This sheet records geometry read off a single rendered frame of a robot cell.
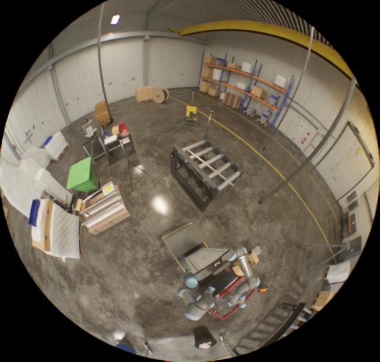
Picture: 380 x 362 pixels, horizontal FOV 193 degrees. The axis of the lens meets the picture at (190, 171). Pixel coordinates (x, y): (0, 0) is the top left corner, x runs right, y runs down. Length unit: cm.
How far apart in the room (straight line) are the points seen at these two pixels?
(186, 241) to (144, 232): 123
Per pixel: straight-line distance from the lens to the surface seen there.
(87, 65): 1108
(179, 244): 179
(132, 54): 1126
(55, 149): 710
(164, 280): 279
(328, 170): 1108
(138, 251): 278
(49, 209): 311
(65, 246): 332
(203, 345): 319
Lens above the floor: 263
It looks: 53 degrees down
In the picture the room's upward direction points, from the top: 10 degrees clockwise
